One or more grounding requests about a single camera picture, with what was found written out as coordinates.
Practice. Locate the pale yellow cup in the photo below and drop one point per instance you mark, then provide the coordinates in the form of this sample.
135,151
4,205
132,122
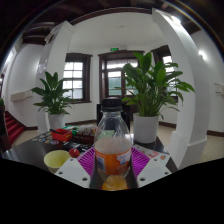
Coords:
55,159

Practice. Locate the colourful stickers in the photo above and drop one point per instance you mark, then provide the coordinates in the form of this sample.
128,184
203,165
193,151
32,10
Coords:
45,138

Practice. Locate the wall lamp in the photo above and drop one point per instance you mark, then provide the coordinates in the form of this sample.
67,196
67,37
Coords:
201,54

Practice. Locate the red box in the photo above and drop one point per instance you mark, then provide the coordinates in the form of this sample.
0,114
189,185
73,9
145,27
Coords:
61,135

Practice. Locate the dark wooden double door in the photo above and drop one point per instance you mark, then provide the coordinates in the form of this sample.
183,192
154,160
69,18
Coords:
111,78

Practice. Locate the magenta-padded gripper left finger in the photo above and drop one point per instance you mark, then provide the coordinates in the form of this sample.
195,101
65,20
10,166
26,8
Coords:
71,171

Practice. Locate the small red ball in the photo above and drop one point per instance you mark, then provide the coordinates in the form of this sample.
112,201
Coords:
74,153

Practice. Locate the dark-framed window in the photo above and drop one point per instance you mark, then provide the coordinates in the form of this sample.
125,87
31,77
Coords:
75,78
166,60

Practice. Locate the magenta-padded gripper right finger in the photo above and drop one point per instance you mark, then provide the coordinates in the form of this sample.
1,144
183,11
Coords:
153,170

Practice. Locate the white wall radiator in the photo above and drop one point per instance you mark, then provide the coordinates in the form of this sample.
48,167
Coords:
220,90
20,96

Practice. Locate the black chair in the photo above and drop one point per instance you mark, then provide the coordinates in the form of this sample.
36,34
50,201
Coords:
99,115

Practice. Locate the green exit sign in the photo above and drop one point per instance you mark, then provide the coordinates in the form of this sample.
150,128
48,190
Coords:
114,49

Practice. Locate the potted plant in white pot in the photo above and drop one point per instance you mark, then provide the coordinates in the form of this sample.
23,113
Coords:
146,93
53,96

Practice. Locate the orange drink bottle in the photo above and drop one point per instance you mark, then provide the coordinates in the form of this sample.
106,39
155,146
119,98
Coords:
112,156

